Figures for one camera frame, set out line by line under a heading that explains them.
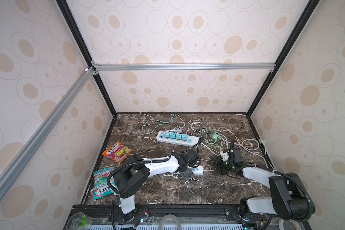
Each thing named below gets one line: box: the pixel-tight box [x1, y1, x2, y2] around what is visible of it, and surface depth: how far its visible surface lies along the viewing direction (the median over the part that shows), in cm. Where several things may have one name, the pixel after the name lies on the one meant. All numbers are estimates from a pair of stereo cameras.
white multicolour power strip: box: [156, 131, 200, 146], surface depth 102 cm
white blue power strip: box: [191, 165, 204, 175], surface depth 87 cm
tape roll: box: [278, 218, 297, 230], surface depth 72 cm
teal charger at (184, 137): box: [181, 133, 188, 141], surface depth 99 cm
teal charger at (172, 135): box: [169, 132, 176, 139], surface depth 99 cm
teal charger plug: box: [163, 131, 171, 138], surface depth 100 cm
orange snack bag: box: [101, 140, 133, 164], surface depth 96 cm
